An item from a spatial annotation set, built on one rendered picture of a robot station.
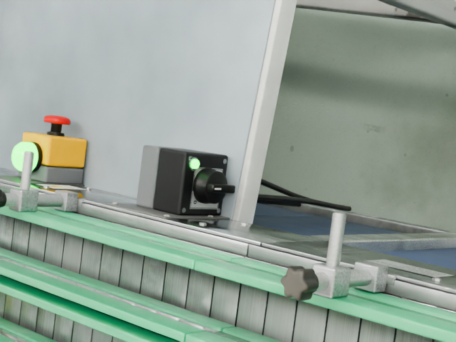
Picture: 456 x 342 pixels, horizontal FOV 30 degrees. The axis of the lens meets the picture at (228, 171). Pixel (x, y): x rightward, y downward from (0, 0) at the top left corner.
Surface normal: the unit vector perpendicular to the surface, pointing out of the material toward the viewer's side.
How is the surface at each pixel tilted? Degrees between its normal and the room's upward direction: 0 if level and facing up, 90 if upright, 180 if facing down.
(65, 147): 90
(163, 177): 0
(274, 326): 0
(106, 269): 0
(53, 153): 90
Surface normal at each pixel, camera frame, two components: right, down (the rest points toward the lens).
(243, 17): -0.66, -0.04
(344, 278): 0.74, 0.13
